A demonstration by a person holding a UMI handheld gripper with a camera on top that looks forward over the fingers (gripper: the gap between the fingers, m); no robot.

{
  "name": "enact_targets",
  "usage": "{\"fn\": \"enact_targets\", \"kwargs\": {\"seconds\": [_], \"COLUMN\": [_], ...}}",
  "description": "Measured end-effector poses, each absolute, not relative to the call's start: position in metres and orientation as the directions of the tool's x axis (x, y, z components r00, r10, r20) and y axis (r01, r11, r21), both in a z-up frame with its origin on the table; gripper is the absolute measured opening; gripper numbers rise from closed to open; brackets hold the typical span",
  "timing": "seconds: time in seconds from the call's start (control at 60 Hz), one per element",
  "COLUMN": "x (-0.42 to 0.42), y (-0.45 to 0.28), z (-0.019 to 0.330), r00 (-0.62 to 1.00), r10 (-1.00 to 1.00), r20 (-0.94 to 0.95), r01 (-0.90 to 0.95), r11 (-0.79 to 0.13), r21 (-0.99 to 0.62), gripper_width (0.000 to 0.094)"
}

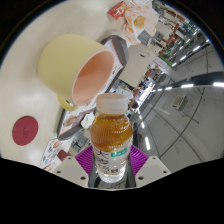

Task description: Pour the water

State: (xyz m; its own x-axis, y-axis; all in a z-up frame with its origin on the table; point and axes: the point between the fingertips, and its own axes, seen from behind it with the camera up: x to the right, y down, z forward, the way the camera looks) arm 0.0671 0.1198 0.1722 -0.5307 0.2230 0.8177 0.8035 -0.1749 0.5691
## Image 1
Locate small red white packet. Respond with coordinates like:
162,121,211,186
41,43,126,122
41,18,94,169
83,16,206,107
106,0,128,21

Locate dark brown food tray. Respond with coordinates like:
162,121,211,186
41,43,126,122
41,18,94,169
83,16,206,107
56,34,129,141

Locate ceiling air conditioner unit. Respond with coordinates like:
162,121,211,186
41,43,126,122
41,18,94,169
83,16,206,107
171,94,188,111

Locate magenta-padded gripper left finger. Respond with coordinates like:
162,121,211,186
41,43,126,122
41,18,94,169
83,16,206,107
52,144,96,188

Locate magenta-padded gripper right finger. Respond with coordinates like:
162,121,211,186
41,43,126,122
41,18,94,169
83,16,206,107
129,144,172,188

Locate white paper napkin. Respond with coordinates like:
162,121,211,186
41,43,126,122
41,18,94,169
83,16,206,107
80,112,96,129

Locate beige wooden chair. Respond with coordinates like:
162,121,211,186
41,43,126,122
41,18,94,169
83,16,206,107
119,44,158,89

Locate group of ceiling lights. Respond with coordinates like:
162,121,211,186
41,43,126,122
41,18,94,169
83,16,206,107
138,31,224,151

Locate flat round red coaster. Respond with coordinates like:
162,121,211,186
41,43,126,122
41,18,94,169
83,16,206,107
11,115,40,147

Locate white orange food wrapper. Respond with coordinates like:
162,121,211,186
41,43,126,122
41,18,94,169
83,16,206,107
121,4,158,46

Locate clear tea bottle white cap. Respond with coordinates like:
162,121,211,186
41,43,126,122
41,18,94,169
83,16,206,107
89,93,134,184

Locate yellow mug pink inside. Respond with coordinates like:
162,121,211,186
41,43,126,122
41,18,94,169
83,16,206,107
37,33,116,113

